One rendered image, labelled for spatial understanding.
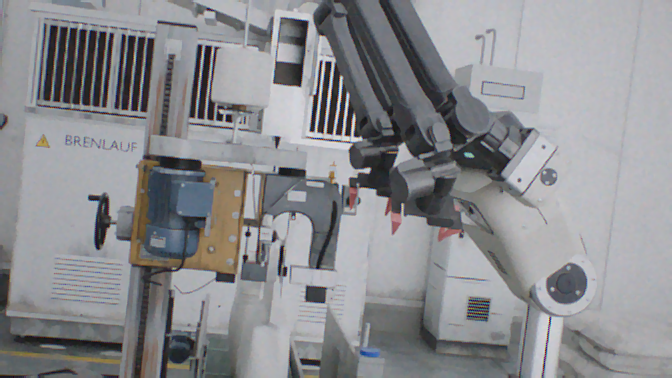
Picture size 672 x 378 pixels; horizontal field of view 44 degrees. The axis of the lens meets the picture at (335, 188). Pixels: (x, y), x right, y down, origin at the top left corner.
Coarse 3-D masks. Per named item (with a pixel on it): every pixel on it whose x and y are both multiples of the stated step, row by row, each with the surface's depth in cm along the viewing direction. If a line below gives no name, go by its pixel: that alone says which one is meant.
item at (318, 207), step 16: (272, 176) 250; (288, 176) 251; (272, 192) 250; (320, 192) 252; (336, 192) 253; (272, 208) 250; (288, 208) 251; (304, 208) 252; (320, 208) 252; (320, 224) 253; (336, 224) 253; (320, 240) 253; (336, 240) 254; (256, 256) 251; (336, 256) 255
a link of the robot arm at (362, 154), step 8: (384, 120) 211; (384, 128) 210; (384, 136) 210; (360, 144) 207; (368, 144) 208; (352, 152) 207; (360, 152) 205; (368, 152) 206; (376, 152) 207; (352, 160) 208; (360, 160) 205; (368, 160) 205; (376, 160) 207; (360, 168) 206
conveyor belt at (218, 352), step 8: (208, 344) 415; (216, 344) 418; (224, 344) 419; (208, 352) 401; (216, 352) 402; (224, 352) 404; (208, 360) 387; (216, 360) 388; (224, 360) 390; (208, 368) 374; (216, 368) 375; (224, 368) 377; (288, 368) 389; (208, 376) 362; (216, 376) 363; (224, 376) 364; (288, 376) 376
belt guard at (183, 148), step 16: (160, 144) 226; (176, 144) 225; (192, 144) 226; (208, 144) 229; (224, 144) 233; (208, 160) 230; (224, 160) 234; (240, 160) 238; (256, 160) 242; (272, 160) 247; (288, 160) 251; (304, 160) 256
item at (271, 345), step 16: (272, 288) 275; (256, 304) 310; (272, 304) 306; (256, 320) 283; (272, 320) 275; (288, 320) 300; (256, 336) 277; (272, 336) 278; (288, 336) 284; (240, 352) 291; (256, 352) 276; (272, 352) 277; (288, 352) 289; (240, 368) 282; (256, 368) 276; (272, 368) 277
